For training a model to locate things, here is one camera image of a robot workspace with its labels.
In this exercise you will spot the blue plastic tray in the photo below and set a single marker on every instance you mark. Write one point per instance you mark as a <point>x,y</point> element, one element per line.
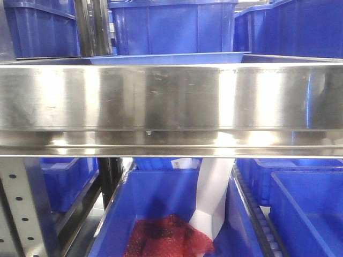
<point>170,59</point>

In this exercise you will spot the stainless steel shelf beam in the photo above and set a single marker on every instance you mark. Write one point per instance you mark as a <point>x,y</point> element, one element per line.
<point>224,110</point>

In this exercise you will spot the grey perforated shelf upright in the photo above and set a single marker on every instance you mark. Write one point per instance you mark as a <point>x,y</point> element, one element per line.
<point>27,196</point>

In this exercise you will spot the blue bin lower centre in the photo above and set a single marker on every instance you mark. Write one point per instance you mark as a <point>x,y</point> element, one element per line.
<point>157,194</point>

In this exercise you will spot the blue bin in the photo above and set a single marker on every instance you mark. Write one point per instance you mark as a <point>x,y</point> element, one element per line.
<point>306,210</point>
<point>65,178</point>
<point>157,194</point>

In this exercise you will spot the blue crate upper centre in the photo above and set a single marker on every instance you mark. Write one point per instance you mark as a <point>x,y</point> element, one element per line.
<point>173,27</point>

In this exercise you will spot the blue crate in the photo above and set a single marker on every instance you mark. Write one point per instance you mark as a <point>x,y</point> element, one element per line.
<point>42,28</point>
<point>173,27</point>
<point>291,28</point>

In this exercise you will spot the red mesh bag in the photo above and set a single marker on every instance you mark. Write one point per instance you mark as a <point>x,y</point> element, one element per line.
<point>168,236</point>

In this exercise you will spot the blue bin lower left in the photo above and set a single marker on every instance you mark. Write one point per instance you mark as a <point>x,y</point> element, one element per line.
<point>65,178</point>

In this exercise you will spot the blue bin lower right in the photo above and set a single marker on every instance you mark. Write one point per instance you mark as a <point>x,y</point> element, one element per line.
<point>306,210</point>

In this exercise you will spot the blue crate upper left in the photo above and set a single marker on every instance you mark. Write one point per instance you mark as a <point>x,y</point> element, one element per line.
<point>42,28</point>

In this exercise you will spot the blue crate upper right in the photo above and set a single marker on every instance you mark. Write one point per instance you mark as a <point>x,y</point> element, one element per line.
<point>291,28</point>

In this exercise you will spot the black roller rail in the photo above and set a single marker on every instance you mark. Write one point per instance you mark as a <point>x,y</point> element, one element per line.
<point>267,239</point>

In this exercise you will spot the black vertical shelf post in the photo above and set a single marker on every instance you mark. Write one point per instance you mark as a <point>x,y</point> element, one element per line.
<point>93,28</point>

